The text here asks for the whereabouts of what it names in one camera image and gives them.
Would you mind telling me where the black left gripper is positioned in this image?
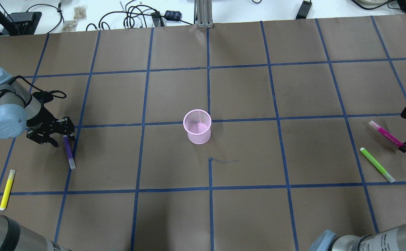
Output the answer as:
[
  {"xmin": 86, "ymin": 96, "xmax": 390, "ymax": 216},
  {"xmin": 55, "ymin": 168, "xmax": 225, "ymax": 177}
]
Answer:
[{"xmin": 26, "ymin": 112, "xmax": 76, "ymax": 147}]

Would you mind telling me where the purple highlighter pen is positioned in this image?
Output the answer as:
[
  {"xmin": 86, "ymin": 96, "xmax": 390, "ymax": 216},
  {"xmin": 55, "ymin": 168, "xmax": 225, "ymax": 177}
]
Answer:
[{"xmin": 63, "ymin": 136, "xmax": 76, "ymax": 170}]

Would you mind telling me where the pink highlighter pen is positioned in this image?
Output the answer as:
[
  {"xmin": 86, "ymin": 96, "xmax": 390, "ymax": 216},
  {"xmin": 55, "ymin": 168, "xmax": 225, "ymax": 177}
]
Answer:
[{"xmin": 368, "ymin": 121, "xmax": 404, "ymax": 147}]

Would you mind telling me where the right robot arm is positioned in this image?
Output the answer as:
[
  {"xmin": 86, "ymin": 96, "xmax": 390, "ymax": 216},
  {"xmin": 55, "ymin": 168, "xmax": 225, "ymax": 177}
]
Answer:
[{"xmin": 309, "ymin": 106, "xmax": 406, "ymax": 251}]

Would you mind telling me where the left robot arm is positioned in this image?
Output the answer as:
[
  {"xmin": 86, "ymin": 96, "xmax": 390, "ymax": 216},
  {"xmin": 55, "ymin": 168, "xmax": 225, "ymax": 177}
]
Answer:
[{"xmin": 0, "ymin": 67, "xmax": 76, "ymax": 251}]

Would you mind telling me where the pink mesh cup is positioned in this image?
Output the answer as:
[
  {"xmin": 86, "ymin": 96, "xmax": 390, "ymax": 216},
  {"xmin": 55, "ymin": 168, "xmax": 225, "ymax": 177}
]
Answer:
[{"xmin": 183, "ymin": 109, "xmax": 212, "ymax": 145}]

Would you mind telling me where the green highlighter pen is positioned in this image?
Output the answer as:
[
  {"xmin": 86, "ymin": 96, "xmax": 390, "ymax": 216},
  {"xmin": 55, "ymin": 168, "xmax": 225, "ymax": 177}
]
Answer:
[{"xmin": 360, "ymin": 147, "xmax": 396, "ymax": 183}]

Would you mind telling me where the yellow highlighter pen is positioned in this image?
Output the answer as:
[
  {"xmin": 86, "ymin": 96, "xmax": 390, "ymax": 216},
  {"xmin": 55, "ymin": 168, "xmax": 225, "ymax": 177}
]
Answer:
[{"xmin": 0, "ymin": 169, "xmax": 16, "ymax": 211}]

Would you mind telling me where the black power adapter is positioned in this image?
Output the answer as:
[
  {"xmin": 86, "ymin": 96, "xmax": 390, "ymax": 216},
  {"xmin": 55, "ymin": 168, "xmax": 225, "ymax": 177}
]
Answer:
[{"xmin": 295, "ymin": 0, "xmax": 312, "ymax": 20}]

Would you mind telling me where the black camera stand base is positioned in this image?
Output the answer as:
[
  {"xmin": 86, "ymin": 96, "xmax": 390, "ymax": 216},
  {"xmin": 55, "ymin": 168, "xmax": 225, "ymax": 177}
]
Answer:
[{"xmin": 0, "ymin": 12, "xmax": 42, "ymax": 36}]

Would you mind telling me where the aluminium frame post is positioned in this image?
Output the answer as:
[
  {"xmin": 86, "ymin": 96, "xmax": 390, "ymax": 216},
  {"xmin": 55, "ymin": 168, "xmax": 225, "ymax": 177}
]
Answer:
[{"xmin": 194, "ymin": 0, "xmax": 214, "ymax": 29}]

